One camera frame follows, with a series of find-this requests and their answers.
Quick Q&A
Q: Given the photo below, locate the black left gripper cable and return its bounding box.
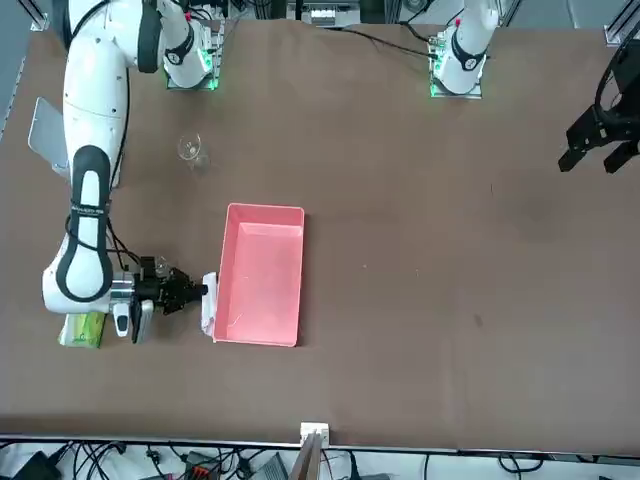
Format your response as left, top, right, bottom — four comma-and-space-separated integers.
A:
596, 47, 631, 126

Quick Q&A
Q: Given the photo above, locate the pink plastic container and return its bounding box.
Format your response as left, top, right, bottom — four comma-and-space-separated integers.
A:
212, 202, 307, 349

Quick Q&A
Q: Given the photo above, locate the white lidded trash bin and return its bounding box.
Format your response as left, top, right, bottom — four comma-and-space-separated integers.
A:
28, 97, 124, 190

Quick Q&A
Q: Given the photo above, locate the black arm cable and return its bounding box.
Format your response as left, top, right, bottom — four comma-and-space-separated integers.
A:
319, 24, 437, 60
64, 0, 144, 274

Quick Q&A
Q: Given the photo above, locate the white paper tissue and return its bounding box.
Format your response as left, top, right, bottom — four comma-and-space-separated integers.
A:
199, 271, 220, 335

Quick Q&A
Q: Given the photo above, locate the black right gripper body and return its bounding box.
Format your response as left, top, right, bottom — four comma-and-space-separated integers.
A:
133, 257, 174, 316

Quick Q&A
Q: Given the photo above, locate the aluminium frame post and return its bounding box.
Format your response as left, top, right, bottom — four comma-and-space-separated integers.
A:
291, 422, 331, 480

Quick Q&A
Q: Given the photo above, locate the black power adapter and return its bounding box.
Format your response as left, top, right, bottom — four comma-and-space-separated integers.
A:
9, 449, 61, 480

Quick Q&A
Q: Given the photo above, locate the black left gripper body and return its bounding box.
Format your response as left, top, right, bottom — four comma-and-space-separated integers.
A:
592, 39, 640, 146

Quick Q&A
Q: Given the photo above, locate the black and orange device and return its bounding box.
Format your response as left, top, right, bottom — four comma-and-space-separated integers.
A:
182, 451, 222, 480

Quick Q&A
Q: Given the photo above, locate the green tissue pack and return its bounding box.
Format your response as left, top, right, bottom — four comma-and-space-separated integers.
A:
57, 313, 107, 349

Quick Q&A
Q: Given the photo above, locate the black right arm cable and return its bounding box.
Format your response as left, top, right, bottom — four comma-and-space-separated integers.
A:
64, 0, 144, 274

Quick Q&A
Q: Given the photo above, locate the white terminal block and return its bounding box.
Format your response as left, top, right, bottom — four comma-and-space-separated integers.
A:
309, 7, 337, 29

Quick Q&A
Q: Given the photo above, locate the large glass beaker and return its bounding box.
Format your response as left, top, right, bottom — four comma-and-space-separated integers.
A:
177, 131, 212, 177

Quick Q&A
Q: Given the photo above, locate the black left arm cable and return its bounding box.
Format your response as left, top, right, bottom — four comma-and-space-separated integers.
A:
319, 24, 437, 60

